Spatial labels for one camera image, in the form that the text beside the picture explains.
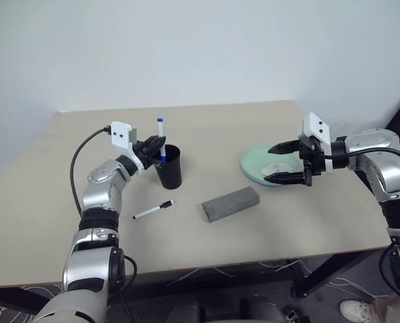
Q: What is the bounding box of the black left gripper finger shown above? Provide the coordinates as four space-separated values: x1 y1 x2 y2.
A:
148 147 166 166
145 135 168 151

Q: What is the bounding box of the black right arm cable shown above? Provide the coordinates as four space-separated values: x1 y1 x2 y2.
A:
323 147 400 169

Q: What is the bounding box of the light blue plate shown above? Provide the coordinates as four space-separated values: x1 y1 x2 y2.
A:
240 163 302 188

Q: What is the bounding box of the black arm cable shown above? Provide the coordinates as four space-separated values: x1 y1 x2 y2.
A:
70 126 112 215
323 147 400 169

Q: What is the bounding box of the white marker with black cap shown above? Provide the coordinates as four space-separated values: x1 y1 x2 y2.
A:
132 199 176 221

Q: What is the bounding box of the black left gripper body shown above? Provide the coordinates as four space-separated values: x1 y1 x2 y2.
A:
131 139 154 170

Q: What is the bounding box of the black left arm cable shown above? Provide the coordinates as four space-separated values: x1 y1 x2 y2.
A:
70 126 112 215

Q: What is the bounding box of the person's khaki trouser leg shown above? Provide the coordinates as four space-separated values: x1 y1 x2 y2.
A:
368 297 400 323

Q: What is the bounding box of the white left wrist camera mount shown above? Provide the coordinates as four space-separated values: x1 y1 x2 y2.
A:
110 120 145 175

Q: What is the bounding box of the white tissue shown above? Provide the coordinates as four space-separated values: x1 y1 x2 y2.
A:
262 162 294 176

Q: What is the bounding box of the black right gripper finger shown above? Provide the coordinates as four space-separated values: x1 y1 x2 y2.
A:
264 170 307 187
268 140 302 156

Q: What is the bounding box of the person's beige shoe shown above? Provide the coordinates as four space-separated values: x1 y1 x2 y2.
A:
340 299 372 322

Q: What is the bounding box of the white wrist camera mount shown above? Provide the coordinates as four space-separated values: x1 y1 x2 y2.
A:
297 112 336 172
110 120 145 175

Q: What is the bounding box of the black table leg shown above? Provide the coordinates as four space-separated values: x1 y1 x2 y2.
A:
0 284 63 316
292 250 376 299

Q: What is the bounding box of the grey glasses case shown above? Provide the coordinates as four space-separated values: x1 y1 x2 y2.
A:
201 186 261 223

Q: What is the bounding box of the white marker with blue cap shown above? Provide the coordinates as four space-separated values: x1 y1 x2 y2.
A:
156 117 169 165

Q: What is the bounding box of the black plastic cup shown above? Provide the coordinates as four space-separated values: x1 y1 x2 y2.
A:
152 144 183 190

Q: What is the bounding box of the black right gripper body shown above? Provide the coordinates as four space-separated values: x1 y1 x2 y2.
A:
298 135 327 188

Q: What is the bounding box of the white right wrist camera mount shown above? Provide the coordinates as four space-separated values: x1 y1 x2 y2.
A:
297 112 336 172

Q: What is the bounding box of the light green plate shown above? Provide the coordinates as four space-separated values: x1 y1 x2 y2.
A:
239 144 305 187

